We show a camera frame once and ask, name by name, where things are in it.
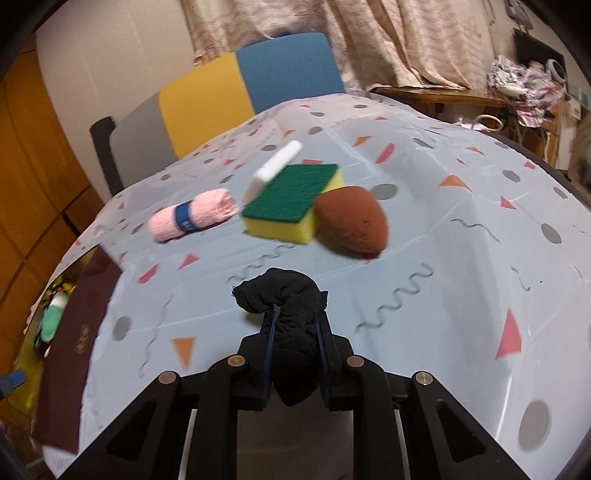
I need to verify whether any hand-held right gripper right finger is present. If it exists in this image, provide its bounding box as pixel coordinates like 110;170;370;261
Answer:
316;309;539;480

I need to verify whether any pink rolled towel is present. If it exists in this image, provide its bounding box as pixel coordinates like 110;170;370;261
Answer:
148;188;238;244

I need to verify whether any wooden wardrobe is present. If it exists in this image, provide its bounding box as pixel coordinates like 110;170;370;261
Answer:
0;37;105;370

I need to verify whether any patterned plastic tablecloth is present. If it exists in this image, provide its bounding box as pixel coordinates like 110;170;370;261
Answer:
32;92;591;480

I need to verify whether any grey yellow blue chair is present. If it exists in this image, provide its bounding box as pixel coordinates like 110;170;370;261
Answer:
106;32;346;188

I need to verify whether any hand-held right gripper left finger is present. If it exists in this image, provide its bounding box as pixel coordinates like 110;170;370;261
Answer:
58;309;282;480

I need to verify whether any pile of patterned clothes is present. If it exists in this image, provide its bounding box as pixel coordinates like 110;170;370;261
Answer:
487;55;566;127

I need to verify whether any white sponge block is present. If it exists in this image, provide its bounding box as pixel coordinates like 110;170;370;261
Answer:
241;140;303;204

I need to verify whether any white cable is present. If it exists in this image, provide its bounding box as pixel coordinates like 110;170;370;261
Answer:
459;113;506;133

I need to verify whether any gold-lined tin box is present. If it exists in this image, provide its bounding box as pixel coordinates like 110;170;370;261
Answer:
14;244;123;455

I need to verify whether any green and yellow scouring sponge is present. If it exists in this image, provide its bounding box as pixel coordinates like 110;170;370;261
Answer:
241;164;345;245

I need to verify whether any dark screen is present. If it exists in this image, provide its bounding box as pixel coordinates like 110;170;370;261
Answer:
512;28;566;70

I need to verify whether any black scrunchie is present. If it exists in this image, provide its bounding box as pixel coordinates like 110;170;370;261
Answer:
231;268;329;407

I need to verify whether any pink patterned curtain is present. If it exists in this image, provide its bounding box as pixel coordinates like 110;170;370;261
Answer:
180;0;513;90

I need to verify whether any wooden side table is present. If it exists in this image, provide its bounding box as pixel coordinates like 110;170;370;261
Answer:
369;85;509;123

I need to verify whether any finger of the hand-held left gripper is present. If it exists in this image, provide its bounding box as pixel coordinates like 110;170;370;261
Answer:
0;369;26;401

